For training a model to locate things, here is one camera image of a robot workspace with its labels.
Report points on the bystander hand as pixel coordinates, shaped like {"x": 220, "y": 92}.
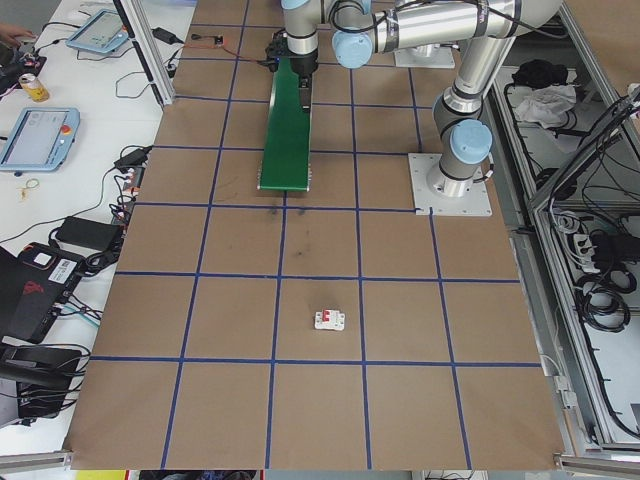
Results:
{"x": 15, "y": 34}

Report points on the green belt conveyor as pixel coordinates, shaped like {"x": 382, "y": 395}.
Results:
{"x": 287, "y": 145}

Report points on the small controller board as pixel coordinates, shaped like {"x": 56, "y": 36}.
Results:
{"x": 217, "y": 40}

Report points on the slim black power adapter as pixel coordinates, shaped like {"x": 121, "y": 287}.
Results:
{"x": 166, "y": 35}

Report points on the power strip with plugs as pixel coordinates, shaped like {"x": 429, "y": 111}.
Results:
{"x": 127, "y": 192}

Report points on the light blue teach pendant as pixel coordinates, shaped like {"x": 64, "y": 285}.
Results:
{"x": 40, "y": 137}
{"x": 95, "y": 32}

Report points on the white red circuit breaker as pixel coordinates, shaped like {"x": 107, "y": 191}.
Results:
{"x": 330, "y": 321}

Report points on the black cloth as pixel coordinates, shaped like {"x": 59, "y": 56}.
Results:
{"x": 542, "y": 72}

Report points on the white cloth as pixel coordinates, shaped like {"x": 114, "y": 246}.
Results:
{"x": 545, "y": 105}

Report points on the large black power brick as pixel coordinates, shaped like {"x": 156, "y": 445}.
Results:
{"x": 87, "y": 232}

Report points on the yellow drink can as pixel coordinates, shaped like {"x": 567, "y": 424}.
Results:
{"x": 35, "y": 87}

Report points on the black electronics board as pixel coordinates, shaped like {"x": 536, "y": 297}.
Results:
{"x": 30, "y": 62}

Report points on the yellow rubber band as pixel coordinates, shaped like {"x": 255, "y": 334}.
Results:
{"x": 27, "y": 187}

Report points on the white power strip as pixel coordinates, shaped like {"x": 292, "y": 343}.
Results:
{"x": 582, "y": 246}

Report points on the black red equipment case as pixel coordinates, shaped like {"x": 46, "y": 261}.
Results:
{"x": 37, "y": 287}

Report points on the black docking device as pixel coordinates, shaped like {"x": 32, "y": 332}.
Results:
{"x": 35, "y": 380}

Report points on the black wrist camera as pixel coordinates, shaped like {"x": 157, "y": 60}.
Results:
{"x": 277, "y": 50}

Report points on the white square base plate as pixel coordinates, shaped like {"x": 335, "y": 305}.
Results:
{"x": 470, "y": 202}
{"x": 440, "y": 61}

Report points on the aluminium frame post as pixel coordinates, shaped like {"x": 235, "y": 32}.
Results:
{"x": 145, "y": 50}

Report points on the V-shaped metal frame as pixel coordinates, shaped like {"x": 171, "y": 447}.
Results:
{"x": 540, "y": 205}

